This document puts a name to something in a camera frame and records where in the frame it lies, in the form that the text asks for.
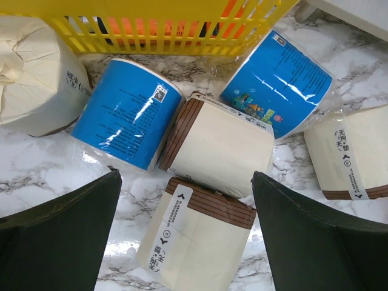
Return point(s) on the white two-tier shelf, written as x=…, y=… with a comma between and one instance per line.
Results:
x=367, y=15

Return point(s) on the orange box in basket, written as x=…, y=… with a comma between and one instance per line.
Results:
x=180, y=26

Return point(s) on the beige brown roll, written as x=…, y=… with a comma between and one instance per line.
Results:
x=218, y=146
x=196, y=238
x=349, y=154

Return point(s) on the yellow plastic shopping basket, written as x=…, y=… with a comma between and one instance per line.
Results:
x=76, y=23

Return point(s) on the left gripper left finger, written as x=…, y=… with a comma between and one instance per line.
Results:
x=60, y=244

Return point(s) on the beige brown roll middle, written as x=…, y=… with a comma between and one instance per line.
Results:
x=218, y=146

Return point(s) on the beige brown roll front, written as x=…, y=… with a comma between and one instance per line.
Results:
x=196, y=238

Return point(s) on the blue roll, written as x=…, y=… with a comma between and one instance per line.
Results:
x=129, y=114
x=282, y=86

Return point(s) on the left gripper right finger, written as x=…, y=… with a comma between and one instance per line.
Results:
x=311, y=246

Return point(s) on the beige brown roll centre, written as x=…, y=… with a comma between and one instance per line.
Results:
x=349, y=154

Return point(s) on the beige roll near basket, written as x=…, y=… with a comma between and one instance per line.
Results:
x=44, y=86

